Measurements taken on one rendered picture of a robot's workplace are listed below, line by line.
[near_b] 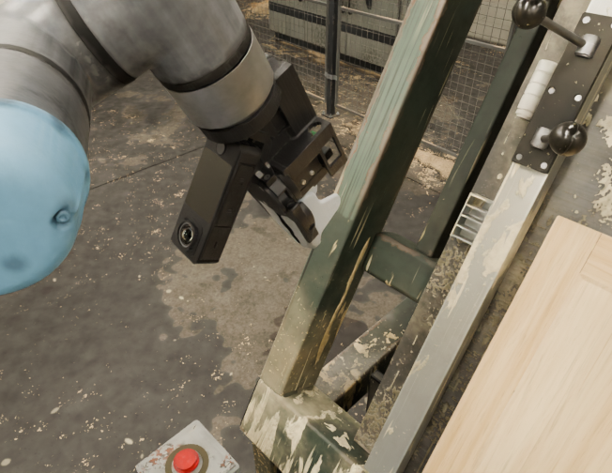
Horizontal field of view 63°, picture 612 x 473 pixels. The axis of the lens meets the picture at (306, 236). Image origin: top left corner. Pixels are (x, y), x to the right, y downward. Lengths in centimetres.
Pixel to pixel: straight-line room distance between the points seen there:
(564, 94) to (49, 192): 64
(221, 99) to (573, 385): 59
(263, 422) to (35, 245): 82
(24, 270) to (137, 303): 229
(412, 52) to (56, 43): 60
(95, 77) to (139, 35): 4
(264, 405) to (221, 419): 105
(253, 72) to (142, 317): 213
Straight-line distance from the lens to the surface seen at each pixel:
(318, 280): 87
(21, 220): 22
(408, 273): 88
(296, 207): 44
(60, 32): 34
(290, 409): 95
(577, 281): 75
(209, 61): 35
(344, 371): 114
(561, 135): 62
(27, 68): 28
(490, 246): 75
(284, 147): 44
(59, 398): 227
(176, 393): 213
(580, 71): 75
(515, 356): 77
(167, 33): 34
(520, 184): 74
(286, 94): 42
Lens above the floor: 170
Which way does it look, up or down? 38 degrees down
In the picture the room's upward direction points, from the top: straight up
